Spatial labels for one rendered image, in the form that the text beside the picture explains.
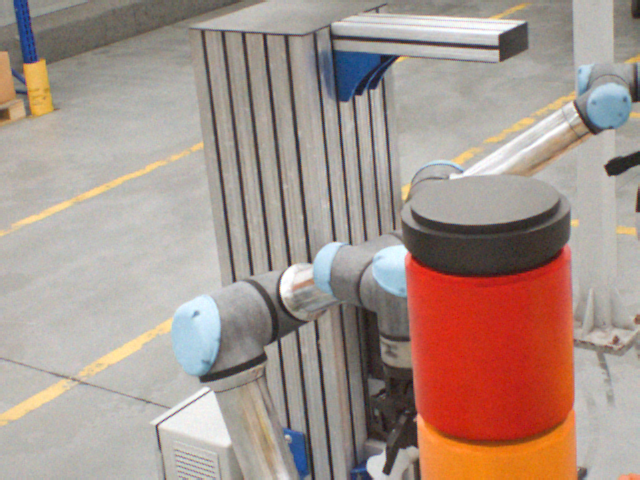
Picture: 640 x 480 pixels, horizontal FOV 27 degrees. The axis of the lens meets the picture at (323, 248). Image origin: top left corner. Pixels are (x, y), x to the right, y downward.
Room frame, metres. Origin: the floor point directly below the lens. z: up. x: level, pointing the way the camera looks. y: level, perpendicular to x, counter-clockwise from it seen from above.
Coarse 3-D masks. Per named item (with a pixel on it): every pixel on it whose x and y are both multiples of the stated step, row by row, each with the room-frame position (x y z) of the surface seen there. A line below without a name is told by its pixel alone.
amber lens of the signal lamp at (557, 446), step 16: (432, 432) 0.36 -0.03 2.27; (544, 432) 0.35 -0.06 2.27; (560, 432) 0.35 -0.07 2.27; (432, 448) 0.36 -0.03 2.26; (448, 448) 0.35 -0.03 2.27; (464, 448) 0.35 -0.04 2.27; (480, 448) 0.35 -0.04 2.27; (496, 448) 0.35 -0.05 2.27; (512, 448) 0.35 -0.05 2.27; (528, 448) 0.35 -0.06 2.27; (544, 448) 0.35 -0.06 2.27; (560, 448) 0.35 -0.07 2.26; (576, 448) 0.36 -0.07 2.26; (432, 464) 0.36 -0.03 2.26; (448, 464) 0.35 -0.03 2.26; (464, 464) 0.35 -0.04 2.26; (480, 464) 0.34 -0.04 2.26; (496, 464) 0.34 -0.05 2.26; (512, 464) 0.34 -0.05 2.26; (528, 464) 0.34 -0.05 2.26; (544, 464) 0.35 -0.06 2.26; (560, 464) 0.35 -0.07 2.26; (576, 464) 0.36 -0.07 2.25
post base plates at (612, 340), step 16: (592, 288) 5.02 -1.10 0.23; (592, 304) 5.02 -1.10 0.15; (576, 320) 5.13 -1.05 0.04; (592, 320) 5.02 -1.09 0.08; (624, 320) 5.00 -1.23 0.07; (576, 336) 4.97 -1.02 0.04; (592, 336) 4.96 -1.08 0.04; (608, 336) 4.94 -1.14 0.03; (624, 336) 4.93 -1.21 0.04; (608, 352) 4.86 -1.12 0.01; (624, 352) 4.84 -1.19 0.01
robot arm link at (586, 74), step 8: (592, 64) 2.40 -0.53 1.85; (600, 64) 2.39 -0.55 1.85; (608, 64) 2.39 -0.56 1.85; (616, 64) 2.38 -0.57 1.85; (624, 64) 2.38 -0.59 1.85; (632, 64) 2.37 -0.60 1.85; (584, 72) 2.38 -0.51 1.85; (592, 72) 2.37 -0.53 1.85; (600, 72) 2.34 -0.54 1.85; (608, 72) 2.33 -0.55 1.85; (616, 72) 2.33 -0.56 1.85; (624, 72) 2.36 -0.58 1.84; (632, 72) 2.35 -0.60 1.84; (584, 80) 2.36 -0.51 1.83; (592, 80) 2.34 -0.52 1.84; (624, 80) 2.31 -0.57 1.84; (632, 80) 2.34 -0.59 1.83; (584, 88) 2.36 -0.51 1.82; (632, 88) 2.34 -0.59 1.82; (632, 96) 2.35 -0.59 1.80
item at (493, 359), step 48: (432, 288) 0.35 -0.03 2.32; (480, 288) 0.34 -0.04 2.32; (528, 288) 0.34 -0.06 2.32; (432, 336) 0.35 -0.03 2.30; (480, 336) 0.34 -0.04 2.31; (528, 336) 0.34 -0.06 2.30; (432, 384) 0.35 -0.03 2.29; (480, 384) 0.34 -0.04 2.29; (528, 384) 0.34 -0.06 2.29; (480, 432) 0.34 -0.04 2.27; (528, 432) 0.34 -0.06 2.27
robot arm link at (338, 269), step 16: (384, 240) 1.71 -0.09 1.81; (320, 256) 1.70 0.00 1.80; (336, 256) 1.68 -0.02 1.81; (352, 256) 1.66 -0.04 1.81; (368, 256) 1.65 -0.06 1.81; (320, 272) 1.68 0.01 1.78; (336, 272) 1.66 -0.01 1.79; (352, 272) 1.64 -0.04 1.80; (320, 288) 1.69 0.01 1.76; (336, 288) 1.66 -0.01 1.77; (352, 288) 1.63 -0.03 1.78
